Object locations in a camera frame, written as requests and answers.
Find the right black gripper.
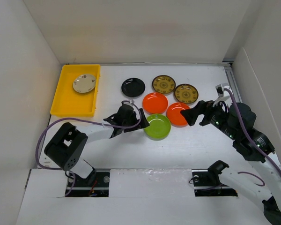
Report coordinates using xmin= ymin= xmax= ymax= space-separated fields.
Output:
xmin=179 ymin=96 xmax=238 ymax=139

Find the cream floral plate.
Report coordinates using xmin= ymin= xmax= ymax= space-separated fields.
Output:
xmin=73 ymin=74 xmax=96 ymax=93

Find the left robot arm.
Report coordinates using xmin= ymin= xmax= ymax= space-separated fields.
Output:
xmin=44 ymin=101 xmax=149 ymax=186

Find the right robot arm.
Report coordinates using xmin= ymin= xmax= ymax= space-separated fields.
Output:
xmin=180 ymin=101 xmax=281 ymax=225

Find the yellow plastic bin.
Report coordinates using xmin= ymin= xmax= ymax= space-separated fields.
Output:
xmin=50 ymin=64 xmax=101 ymax=117

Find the green plate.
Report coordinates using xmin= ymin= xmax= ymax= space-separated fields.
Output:
xmin=144 ymin=114 xmax=171 ymax=140

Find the orange plate left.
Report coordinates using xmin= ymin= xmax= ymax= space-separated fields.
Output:
xmin=142 ymin=92 xmax=168 ymax=114

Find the orange plate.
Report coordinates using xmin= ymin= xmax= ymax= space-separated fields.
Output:
xmin=142 ymin=92 xmax=168 ymax=114
xmin=166 ymin=103 xmax=190 ymax=127

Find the orange plate right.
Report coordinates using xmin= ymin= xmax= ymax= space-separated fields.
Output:
xmin=166 ymin=103 xmax=190 ymax=127

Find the yellow patterned plate right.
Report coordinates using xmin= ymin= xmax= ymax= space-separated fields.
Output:
xmin=174 ymin=84 xmax=199 ymax=105

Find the yellow patterned plate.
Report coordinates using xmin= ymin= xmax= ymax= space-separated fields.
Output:
xmin=152 ymin=75 xmax=176 ymax=95
xmin=174 ymin=84 xmax=199 ymax=105

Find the black plate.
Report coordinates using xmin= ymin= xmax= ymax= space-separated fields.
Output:
xmin=121 ymin=78 xmax=146 ymax=98

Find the yellow patterned plate left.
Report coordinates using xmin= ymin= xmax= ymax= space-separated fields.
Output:
xmin=152 ymin=75 xmax=176 ymax=95

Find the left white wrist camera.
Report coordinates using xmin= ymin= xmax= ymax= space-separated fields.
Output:
xmin=121 ymin=99 xmax=134 ymax=106

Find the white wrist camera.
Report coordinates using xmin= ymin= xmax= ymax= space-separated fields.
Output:
xmin=121 ymin=99 xmax=134 ymax=106
xmin=213 ymin=83 xmax=232 ymax=107

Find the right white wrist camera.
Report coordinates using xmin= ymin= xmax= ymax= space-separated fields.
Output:
xmin=213 ymin=83 xmax=232 ymax=107

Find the aluminium rail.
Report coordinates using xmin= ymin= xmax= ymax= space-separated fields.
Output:
xmin=222 ymin=61 xmax=242 ymax=102

